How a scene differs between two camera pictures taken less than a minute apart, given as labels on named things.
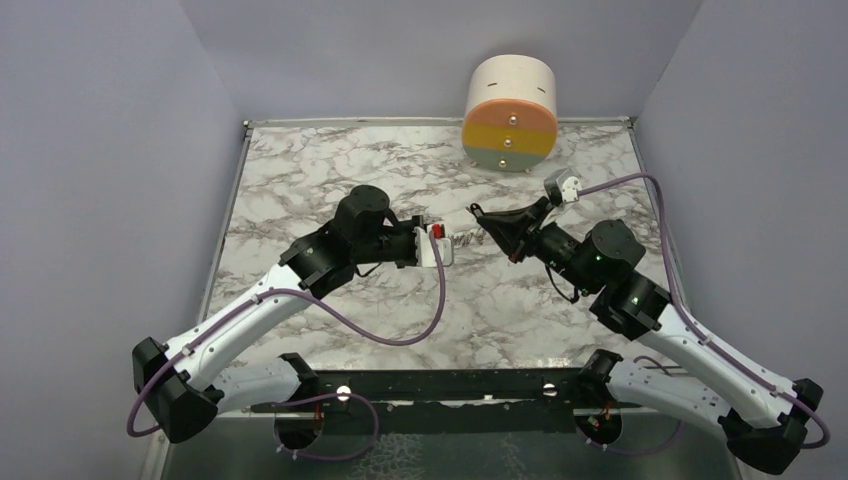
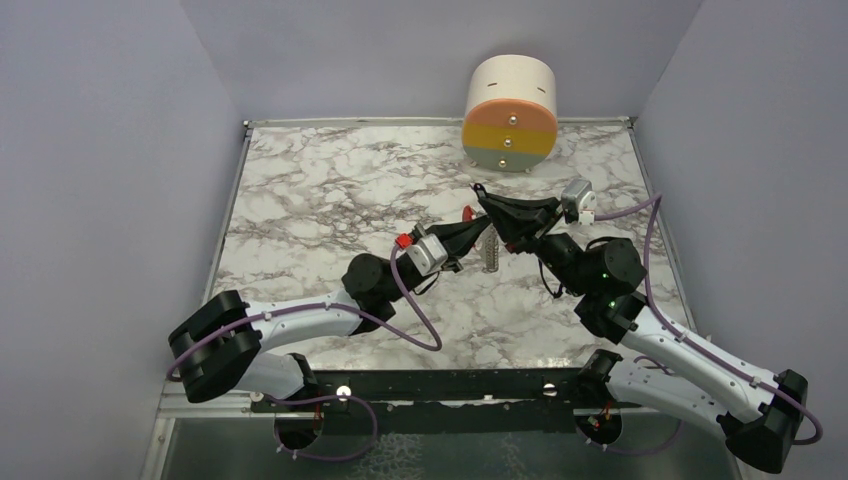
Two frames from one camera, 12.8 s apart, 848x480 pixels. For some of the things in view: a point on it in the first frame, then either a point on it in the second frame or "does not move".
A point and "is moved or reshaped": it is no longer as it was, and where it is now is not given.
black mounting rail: (443, 401) does not move
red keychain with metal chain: (476, 236) is moved or reshaped
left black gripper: (411, 225) → (459, 239)
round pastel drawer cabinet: (510, 123) does not move
